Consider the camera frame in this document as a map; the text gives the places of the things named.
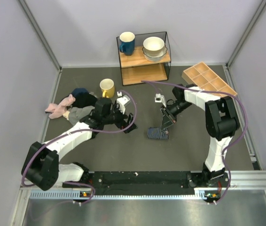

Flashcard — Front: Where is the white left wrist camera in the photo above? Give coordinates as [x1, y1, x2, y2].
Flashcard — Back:
[117, 91, 131, 114]

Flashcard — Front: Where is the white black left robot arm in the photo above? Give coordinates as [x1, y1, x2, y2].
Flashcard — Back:
[21, 95, 137, 191]

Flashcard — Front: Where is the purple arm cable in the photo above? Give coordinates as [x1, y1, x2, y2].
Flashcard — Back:
[141, 80, 249, 204]
[21, 90, 137, 203]

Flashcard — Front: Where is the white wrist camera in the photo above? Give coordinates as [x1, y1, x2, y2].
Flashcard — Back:
[155, 93, 166, 107]
[117, 91, 131, 114]

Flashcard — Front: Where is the cream ceramic bowl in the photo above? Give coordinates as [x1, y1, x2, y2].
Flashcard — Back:
[143, 37, 165, 57]

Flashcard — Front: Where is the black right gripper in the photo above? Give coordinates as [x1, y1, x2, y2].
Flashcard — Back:
[161, 100, 193, 130]

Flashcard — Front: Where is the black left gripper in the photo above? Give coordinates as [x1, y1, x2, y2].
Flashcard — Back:
[102, 103, 137, 133]

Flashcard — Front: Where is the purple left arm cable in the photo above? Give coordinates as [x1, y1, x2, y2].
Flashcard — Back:
[21, 90, 137, 203]

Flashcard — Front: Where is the black garment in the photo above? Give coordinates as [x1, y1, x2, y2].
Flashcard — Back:
[72, 92, 98, 108]

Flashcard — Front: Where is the navy striped boxer underwear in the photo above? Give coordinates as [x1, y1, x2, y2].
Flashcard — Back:
[147, 127, 169, 140]

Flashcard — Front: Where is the wooden compartment tray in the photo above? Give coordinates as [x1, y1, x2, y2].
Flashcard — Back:
[182, 62, 237, 96]

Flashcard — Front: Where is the yellow ceramic mug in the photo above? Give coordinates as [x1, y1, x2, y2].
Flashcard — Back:
[100, 79, 115, 98]

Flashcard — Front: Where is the white scalloped bowl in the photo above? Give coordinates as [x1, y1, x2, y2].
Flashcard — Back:
[142, 46, 167, 62]

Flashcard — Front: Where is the dark blue garment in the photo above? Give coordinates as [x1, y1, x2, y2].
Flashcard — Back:
[71, 88, 89, 98]

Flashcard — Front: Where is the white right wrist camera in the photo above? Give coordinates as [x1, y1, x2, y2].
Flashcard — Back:
[155, 93, 166, 107]

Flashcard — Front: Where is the blue ceramic mug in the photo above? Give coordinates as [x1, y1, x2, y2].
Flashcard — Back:
[119, 32, 135, 56]

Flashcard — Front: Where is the grey slotted cable duct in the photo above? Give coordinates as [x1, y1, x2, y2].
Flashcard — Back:
[30, 190, 217, 201]

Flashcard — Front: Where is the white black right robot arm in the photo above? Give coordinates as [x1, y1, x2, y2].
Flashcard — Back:
[160, 84, 240, 186]

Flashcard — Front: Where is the black wire wooden shelf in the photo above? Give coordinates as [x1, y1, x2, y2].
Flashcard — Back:
[118, 31, 172, 86]

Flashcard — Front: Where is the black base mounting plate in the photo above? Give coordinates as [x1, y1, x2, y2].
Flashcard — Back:
[62, 171, 220, 196]

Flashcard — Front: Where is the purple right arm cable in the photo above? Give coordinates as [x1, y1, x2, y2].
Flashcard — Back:
[141, 80, 249, 204]

